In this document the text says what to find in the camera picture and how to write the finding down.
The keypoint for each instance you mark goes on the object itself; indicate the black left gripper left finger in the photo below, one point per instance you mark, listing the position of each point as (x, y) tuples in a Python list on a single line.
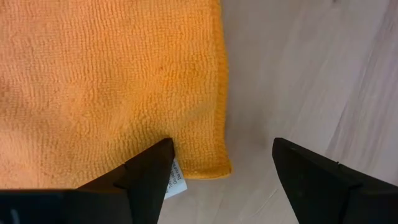
[(146, 183)]

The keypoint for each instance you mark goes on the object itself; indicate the orange microfiber towel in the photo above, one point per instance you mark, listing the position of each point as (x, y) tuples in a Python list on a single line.
[(109, 87)]

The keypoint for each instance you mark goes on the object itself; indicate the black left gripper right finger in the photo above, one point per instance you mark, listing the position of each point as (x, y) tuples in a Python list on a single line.
[(317, 186)]

